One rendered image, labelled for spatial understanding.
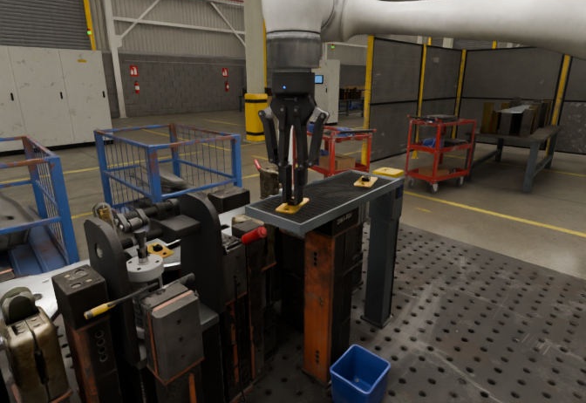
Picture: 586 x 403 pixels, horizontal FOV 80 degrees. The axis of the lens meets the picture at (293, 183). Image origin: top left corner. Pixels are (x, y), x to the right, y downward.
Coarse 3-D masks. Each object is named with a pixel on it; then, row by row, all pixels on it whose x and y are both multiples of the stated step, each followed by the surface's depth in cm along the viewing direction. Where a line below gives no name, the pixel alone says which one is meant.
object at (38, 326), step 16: (0, 320) 49; (32, 320) 48; (48, 320) 49; (16, 336) 46; (32, 336) 46; (48, 336) 47; (16, 352) 45; (32, 352) 46; (48, 352) 48; (16, 368) 45; (32, 368) 47; (48, 368) 48; (64, 368) 50; (16, 384) 49; (32, 384) 47; (48, 384) 48; (64, 384) 50; (32, 400) 47; (48, 400) 49; (64, 400) 51
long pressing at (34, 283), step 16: (240, 208) 110; (224, 224) 99; (160, 240) 89; (176, 256) 80; (48, 272) 74; (0, 288) 68; (32, 288) 68; (48, 288) 68; (48, 304) 63; (0, 336) 55
